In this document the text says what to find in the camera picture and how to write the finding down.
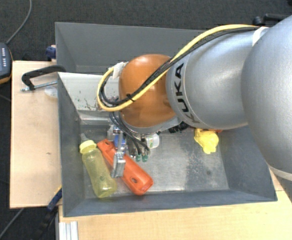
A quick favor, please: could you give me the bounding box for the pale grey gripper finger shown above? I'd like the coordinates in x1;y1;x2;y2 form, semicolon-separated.
117;153;127;178
110;152;120;179

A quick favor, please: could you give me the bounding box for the yellow clear plastic bottle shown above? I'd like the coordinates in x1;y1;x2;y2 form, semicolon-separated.
79;133;118;199

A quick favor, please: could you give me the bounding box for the grey metal bin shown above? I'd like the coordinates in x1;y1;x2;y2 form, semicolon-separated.
54;21;278;218

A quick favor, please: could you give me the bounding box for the yellow toy figure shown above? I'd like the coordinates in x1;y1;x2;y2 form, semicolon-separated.
193;127;223;155

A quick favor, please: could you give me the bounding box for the pale wood board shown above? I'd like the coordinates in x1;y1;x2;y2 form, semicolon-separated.
9;60;63;209

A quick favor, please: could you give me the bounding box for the orange flat handle block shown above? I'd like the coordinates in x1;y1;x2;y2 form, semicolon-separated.
96;138;155;196

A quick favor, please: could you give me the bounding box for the black cylinder on white bracket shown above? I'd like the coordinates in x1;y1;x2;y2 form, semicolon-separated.
145;122;190;149

